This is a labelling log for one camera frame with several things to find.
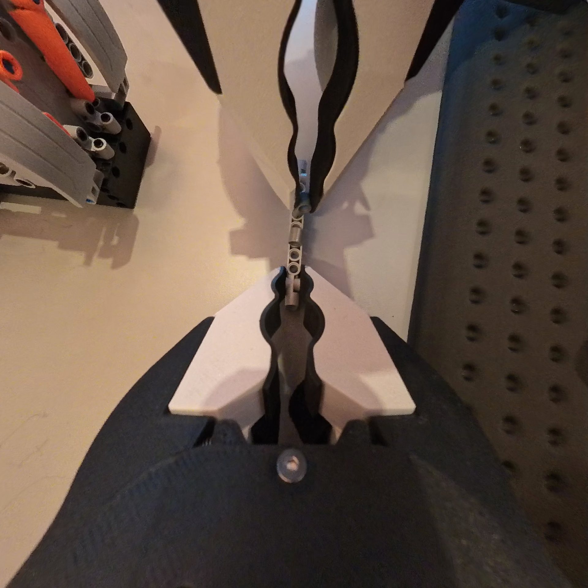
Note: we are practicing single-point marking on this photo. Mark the grey long toy brick beam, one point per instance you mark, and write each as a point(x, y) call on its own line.
point(294, 262)

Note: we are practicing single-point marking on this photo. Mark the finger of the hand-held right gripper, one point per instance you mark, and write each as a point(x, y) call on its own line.
point(248, 59)
point(386, 59)

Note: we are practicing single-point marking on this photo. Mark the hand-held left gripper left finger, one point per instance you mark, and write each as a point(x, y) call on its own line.
point(220, 367)

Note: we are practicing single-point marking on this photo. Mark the grey curved toy brick panel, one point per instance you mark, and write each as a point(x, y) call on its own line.
point(46, 147)
point(105, 41)

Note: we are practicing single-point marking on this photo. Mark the grey orange toy brick model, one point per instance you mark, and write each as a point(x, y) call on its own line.
point(128, 160)

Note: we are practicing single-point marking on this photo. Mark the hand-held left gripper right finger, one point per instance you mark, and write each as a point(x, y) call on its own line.
point(363, 367)

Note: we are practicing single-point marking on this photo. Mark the dark grey toy brick connector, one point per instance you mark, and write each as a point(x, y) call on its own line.
point(294, 235)
point(302, 202)

